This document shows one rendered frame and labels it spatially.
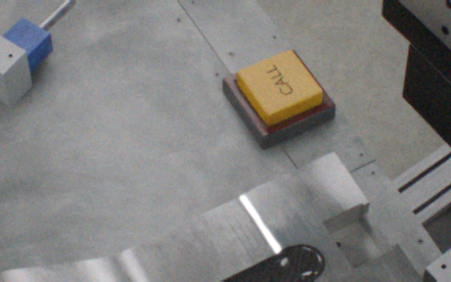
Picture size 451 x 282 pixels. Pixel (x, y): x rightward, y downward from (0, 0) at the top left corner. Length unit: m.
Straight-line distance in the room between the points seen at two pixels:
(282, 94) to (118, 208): 0.18
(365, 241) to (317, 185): 0.06
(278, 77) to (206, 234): 0.22
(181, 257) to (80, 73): 0.30
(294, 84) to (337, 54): 1.14
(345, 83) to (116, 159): 1.13
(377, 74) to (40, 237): 1.25
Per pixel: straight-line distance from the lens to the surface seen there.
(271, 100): 1.12
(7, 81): 1.16
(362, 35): 2.30
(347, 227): 1.01
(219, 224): 0.98
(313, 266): 0.96
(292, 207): 0.99
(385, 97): 2.21
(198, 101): 1.17
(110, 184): 1.12
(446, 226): 1.81
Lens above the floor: 1.72
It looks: 54 degrees down
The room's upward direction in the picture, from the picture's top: 1 degrees counter-clockwise
